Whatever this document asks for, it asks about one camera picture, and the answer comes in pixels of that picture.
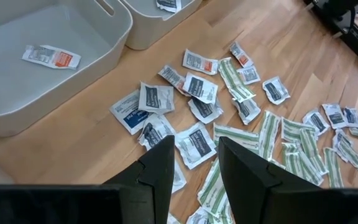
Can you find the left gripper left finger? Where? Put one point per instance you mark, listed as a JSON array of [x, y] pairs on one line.
[[160, 174]]

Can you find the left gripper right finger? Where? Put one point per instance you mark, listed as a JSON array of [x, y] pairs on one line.
[[244, 180]]

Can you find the black aluminium frame rail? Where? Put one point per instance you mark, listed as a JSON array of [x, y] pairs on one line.
[[350, 43]]

